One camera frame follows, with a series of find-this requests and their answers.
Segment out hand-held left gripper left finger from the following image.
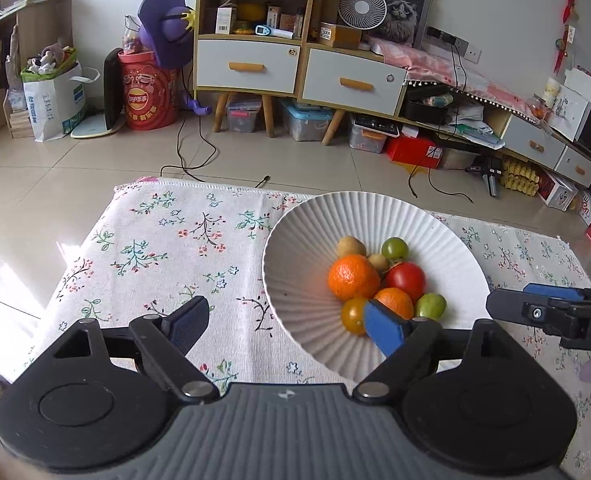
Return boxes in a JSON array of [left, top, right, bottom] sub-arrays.
[[22, 296, 221, 403]]

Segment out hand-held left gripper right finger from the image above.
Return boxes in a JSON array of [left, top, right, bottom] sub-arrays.
[[353, 300, 541, 403]]

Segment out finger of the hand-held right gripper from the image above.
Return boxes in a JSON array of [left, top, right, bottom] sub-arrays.
[[523, 283, 591, 306], [486, 288, 572, 334]]

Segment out mandarin orange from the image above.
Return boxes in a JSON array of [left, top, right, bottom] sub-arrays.
[[373, 287, 415, 321], [328, 255, 381, 301]]

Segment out yellow orange tomato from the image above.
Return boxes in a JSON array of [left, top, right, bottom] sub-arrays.
[[341, 296, 371, 336]]

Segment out light green tomato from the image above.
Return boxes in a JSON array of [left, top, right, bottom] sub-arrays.
[[414, 292, 447, 321]]

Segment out red tomato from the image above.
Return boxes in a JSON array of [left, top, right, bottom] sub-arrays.
[[385, 262, 426, 303]]

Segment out dark green tomato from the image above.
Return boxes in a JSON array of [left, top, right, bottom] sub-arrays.
[[381, 237, 409, 261]]

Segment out white ribbed plate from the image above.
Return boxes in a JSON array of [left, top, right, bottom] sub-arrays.
[[262, 191, 491, 383]]

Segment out floral tablecloth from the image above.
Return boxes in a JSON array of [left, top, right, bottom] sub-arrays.
[[12, 178, 591, 480]]

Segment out white printed box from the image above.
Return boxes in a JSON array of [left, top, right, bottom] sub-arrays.
[[537, 169, 579, 211]]

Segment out yellow bottle pack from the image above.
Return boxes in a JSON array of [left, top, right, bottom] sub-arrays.
[[502, 157, 541, 196]]

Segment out black floor device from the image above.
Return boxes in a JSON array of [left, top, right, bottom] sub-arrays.
[[467, 154, 504, 197]]

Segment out low cabinet with grey drawers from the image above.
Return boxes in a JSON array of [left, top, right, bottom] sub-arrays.
[[484, 109, 591, 189]]

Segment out red flat box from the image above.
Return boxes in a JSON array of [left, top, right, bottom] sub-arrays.
[[385, 135, 443, 170]]

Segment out small clear storage bin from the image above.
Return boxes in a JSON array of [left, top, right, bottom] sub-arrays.
[[226, 97, 264, 135]]

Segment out black case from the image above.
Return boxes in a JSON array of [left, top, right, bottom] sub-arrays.
[[405, 92, 459, 124]]

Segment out white bathroom scale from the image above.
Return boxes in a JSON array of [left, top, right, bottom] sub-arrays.
[[70, 113, 126, 140]]

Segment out small purple floor toy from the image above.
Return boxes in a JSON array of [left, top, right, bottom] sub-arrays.
[[182, 89, 211, 116]]

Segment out blue lid storage bin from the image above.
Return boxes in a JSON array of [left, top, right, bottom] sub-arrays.
[[280, 99, 334, 142]]

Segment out red printed bucket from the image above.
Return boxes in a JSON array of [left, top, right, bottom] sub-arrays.
[[117, 50, 179, 131]]

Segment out black flat panel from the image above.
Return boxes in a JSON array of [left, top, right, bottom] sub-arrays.
[[103, 48, 126, 131]]

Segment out short yellow white cabinet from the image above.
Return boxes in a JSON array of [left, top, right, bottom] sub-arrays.
[[297, 42, 409, 146]]

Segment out pink cloth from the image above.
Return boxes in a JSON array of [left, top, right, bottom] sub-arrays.
[[369, 40, 542, 122]]

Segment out white shopping bag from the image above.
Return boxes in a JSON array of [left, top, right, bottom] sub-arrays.
[[21, 61, 101, 143]]

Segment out tall yellow white cabinet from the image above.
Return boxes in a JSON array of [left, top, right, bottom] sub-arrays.
[[193, 0, 322, 137]]

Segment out white power strip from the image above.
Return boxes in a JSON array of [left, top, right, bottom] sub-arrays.
[[426, 26, 483, 64]]

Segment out brown cardboard box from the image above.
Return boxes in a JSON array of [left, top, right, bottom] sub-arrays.
[[319, 22, 363, 49]]

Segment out stuffed toys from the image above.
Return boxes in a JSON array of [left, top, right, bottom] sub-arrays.
[[28, 45, 77, 74]]

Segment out white thermometer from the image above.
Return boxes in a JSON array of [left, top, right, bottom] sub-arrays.
[[254, 24, 294, 40]]

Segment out white carton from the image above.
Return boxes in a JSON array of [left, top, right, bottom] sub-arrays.
[[214, 7, 239, 36]]

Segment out framed cat picture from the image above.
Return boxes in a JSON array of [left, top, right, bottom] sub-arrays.
[[368, 0, 437, 50]]

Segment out white desk fan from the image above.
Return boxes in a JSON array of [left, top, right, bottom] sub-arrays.
[[338, 0, 387, 31]]

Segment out wooden bookshelf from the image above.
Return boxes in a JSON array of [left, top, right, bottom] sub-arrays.
[[0, 0, 74, 142]]

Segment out black floor cable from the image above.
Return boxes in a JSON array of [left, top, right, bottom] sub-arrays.
[[159, 66, 272, 189]]

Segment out white drawer with orange handle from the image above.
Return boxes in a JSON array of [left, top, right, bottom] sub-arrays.
[[302, 49, 407, 116], [196, 40, 299, 95]]

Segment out red wall hanging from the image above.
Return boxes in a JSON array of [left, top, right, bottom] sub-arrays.
[[554, 0, 582, 74]]

